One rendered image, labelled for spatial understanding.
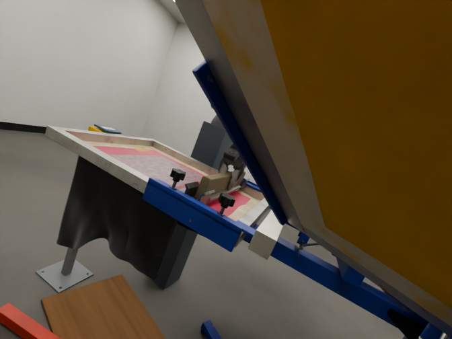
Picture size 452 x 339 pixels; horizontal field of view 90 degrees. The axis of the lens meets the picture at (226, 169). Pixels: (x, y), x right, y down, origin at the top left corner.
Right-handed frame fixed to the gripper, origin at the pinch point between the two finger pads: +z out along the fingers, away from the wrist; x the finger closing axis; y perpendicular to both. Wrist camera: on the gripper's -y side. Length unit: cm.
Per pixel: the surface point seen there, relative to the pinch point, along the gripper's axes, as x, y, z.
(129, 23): 368, 258, -128
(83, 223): 40, -21, 33
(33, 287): 79, -5, 101
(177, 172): 4.8, -29.5, -5.0
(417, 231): -33, -64, -20
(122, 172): 22.7, -29.1, 3.2
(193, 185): 2.2, -22.1, -1.2
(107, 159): 30.3, -28.8, 2.0
